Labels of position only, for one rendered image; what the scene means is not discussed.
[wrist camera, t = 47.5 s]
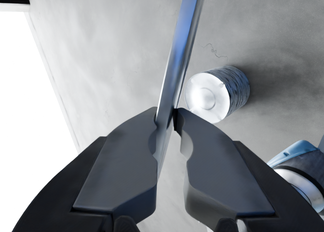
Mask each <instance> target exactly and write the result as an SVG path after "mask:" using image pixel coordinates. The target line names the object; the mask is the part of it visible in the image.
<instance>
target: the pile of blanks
mask: <svg viewBox="0 0 324 232"><path fill-rule="evenodd" d="M201 73H210V74H213V75H215V76H216V77H218V78H219V79H220V80H221V81H222V82H223V85H225V86H226V88H227V90H228V92H229V96H230V108H229V111H228V113H227V115H226V117H228V116H229V115H231V114H232V113H233V112H235V111H236V110H238V109H239V108H241V107H242V106H243V105H244V104H245V103H246V102H247V100H248V98H249V95H250V85H248V84H249V81H248V79H247V77H246V76H245V74H244V73H243V72H242V71H241V70H239V69H238V68H236V67H233V66H220V67H217V68H213V69H210V70H207V71H203V72H201ZM226 117H225V118H226Z"/></svg>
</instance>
